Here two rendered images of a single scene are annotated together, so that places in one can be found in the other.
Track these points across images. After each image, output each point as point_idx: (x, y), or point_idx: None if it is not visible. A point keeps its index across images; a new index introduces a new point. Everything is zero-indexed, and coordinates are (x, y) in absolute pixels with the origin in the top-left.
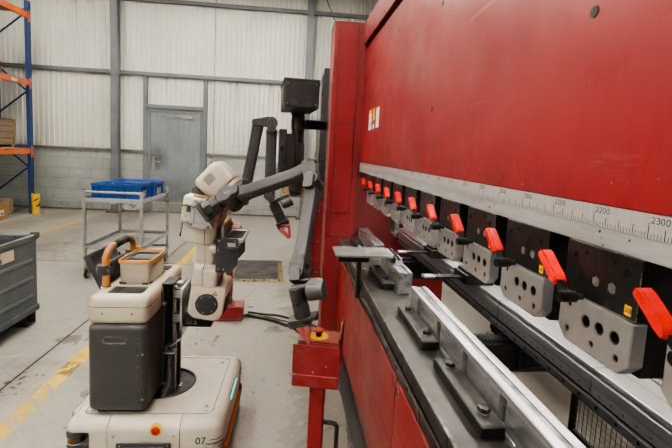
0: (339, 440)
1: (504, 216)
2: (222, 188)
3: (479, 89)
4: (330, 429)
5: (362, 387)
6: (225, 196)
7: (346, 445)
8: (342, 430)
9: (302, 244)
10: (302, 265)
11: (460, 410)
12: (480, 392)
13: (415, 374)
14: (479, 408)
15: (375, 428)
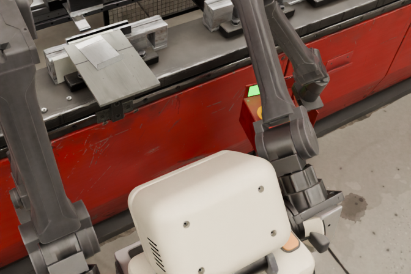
0: (121, 246)
1: None
2: (309, 137)
3: None
4: (106, 263)
5: (171, 153)
6: (314, 134)
7: (126, 236)
8: (102, 250)
9: (305, 47)
10: (317, 57)
11: None
12: None
13: (331, 14)
14: None
15: (232, 126)
